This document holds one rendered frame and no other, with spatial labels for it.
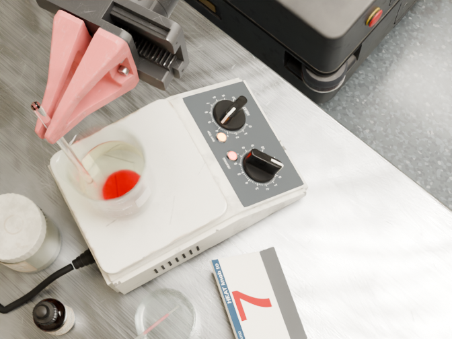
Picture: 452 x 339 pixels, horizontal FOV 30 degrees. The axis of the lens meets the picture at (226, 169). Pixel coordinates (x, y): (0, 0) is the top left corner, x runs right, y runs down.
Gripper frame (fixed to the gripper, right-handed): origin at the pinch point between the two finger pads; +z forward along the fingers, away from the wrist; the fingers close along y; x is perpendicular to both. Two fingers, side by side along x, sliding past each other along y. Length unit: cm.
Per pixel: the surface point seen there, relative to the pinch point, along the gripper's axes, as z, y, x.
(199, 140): -8.6, 4.8, 19.5
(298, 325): 1.0, 19.9, 25.9
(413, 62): -62, 16, 101
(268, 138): -12.6, 9.8, 22.8
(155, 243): 1.5, 6.4, 17.5
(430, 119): -53, 24, 101
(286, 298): -0.6, 17.9, 25.9
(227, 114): -11.8, 5.9, 19.2
